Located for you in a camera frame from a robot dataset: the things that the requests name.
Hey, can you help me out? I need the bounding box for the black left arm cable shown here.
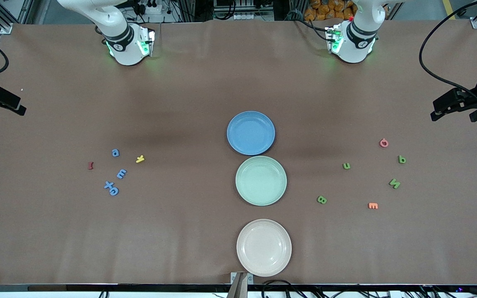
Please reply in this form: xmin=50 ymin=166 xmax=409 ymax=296
xmin=419 ymin=0 xmax=477 ymax=104

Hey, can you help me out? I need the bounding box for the black arm base cable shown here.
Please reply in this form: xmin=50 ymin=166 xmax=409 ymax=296
xmin=292 ymin=12 xmax=331 ymax=42

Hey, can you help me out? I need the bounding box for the metal table edge bracket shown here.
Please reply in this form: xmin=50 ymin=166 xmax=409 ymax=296
xmin=230 ymin=272 xmax=254 ymax=298

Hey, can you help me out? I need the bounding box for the blue plate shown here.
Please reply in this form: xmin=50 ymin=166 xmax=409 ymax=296
xmin=226 ymin=111 xmax=276 ymax=156

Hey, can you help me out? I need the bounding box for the orange bag pile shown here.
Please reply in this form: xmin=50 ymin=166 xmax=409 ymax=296
xmin=304 ymin=0 xmax=357 ymax=22

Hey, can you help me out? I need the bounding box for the black floor cable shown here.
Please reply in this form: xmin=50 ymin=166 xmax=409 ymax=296
xmin=261 ymin=280 xmax=305 ymax=298

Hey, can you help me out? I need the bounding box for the brown table cover mat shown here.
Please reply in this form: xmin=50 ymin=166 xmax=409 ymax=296
xmin=0 ymin=20 xmax=477 ymax=286

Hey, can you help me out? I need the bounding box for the grey power strip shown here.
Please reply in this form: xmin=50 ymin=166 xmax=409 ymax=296
xmin=234 ymin=12 xmax=273 ymax=21

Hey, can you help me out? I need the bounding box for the beige plate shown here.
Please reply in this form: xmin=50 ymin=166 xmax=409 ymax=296
xmin=236 ymin=219 xmax=292 ymax=277

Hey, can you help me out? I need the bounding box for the black table edge rail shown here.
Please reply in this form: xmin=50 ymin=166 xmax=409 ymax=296
xmin=0 ymin=284 xmax=477 ymax=293

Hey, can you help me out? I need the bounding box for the green plate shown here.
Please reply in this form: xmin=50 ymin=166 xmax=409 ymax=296
xmin=235 ymin=156 xmax=287 ymax=207

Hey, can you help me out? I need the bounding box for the white power strip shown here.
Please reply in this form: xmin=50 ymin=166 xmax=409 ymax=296
xmin=139 ymin=0 xmax=165 ymax=15

